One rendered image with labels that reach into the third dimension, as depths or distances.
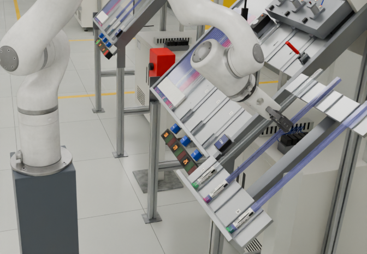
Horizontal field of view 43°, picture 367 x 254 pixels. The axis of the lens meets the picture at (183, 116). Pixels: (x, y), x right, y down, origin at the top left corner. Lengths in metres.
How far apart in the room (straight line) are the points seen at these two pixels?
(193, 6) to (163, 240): 1.47
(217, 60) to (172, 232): 1.44
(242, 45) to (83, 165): 2.03
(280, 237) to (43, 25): 0.90
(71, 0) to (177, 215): 1.51
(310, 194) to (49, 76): 1.01
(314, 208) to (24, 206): 1.03
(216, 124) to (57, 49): 0.60
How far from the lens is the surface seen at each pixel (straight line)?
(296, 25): 1.71
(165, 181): 2.77
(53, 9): 1.30
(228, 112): 1.65
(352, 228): 2.06
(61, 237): 1.64
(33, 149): 1.50
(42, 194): 1.53
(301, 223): 1.87
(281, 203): 1.38
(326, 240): 1.98
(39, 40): 1.33
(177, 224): 2.45
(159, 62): 2.43
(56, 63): 1.45
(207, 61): 1.09
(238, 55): 1.08
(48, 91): 1.44
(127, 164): 2.96
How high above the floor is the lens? 1.45
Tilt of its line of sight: 23 degrees down
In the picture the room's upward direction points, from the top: 3 degrees clockwise
